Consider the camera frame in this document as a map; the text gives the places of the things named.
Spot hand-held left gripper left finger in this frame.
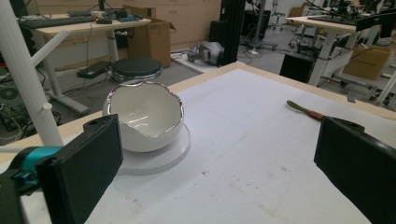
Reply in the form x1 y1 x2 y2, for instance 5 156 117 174
35 113 124 224

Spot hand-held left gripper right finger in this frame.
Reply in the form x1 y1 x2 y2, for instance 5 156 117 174
313 116 396 224

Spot knife with brown handle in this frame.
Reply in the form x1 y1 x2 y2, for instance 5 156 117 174
286 100 326 121

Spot white eggshell-shaped bowl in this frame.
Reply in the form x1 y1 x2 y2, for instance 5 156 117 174
102 79 185 153

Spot green circuit board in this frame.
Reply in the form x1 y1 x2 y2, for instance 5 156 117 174
0 104 30 132

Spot brown cardboard box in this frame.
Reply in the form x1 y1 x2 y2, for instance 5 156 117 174
343 44 393 81
122 5 177 68

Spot black power adapter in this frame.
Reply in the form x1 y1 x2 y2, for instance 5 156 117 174
76 61 110 79

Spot black box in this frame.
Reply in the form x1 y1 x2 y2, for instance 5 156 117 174
279 50 319 84

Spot white metal stand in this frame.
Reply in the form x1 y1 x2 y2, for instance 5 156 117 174
0 0 71 147

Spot black round stool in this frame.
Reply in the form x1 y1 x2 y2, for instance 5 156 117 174
110 56 163 82

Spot wooden desk with white legs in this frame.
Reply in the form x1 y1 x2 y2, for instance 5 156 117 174
285 15 387 104
18 15 152 116

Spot black keyboard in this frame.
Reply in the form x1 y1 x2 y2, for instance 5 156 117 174
18 16 95 30

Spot grey robot part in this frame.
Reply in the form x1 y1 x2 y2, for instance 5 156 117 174
187 40 225 66

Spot black metal column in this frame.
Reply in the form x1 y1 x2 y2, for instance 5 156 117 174
208 0 247 67

